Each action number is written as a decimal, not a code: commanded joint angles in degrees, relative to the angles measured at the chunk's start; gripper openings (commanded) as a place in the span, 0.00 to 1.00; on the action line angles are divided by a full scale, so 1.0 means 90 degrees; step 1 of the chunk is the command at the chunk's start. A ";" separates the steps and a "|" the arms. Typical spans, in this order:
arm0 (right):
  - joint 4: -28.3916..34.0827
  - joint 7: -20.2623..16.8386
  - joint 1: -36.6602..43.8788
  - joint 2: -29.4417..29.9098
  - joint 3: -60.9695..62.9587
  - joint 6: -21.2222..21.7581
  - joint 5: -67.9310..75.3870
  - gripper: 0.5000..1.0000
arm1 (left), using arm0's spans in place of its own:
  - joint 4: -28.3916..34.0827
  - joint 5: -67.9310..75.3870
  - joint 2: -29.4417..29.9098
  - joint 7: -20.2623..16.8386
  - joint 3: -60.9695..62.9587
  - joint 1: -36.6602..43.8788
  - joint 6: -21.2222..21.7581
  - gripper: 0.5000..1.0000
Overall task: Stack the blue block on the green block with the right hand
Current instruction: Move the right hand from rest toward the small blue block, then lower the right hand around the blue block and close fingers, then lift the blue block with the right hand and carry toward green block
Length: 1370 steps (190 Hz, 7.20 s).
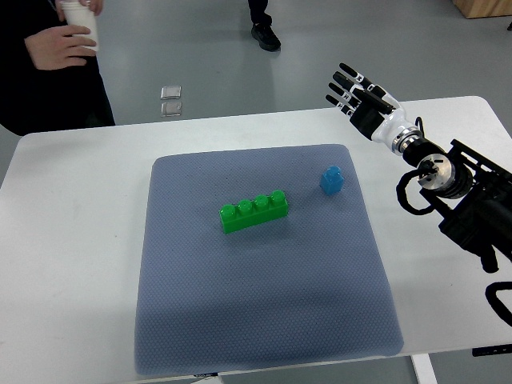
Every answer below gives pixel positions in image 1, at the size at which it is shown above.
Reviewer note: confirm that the bystander's bare hand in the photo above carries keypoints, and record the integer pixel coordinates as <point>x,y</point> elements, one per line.
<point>60,47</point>

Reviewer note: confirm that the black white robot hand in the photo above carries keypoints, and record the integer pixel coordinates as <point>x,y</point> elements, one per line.
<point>375,114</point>

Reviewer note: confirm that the white paper cup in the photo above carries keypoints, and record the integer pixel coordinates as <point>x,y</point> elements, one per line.
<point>75,13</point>

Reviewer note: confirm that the blue toy block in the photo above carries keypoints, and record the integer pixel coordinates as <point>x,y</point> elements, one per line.
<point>332,181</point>

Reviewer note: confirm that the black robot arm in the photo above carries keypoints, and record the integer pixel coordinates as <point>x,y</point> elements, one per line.
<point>469,191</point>

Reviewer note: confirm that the green four-stud toy block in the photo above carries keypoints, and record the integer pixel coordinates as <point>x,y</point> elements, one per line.
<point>252,212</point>

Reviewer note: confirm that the bystander in black clothes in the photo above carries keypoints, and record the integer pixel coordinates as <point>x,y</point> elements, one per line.
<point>35,101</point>

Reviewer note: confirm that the upper metal floor plate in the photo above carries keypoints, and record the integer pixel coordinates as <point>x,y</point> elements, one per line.
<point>170,92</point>

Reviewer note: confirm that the metal floor plate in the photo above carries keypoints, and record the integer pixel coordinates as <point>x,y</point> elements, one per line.
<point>170,92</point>
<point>170,109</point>

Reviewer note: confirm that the lower metal floor plate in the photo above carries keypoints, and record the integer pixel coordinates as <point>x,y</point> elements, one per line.
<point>170,109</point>

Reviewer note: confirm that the wooden box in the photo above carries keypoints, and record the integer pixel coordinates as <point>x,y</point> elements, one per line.
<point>483,8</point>

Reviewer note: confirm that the black shoe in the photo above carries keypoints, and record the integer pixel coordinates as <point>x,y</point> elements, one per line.
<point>266,38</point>

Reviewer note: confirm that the grey-blue textured mat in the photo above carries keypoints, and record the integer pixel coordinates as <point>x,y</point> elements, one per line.
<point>309,287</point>

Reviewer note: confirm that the white table leg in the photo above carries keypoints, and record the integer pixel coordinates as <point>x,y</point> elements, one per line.
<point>423,369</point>

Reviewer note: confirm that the black table control panel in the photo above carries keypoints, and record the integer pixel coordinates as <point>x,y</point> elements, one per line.
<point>492,350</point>

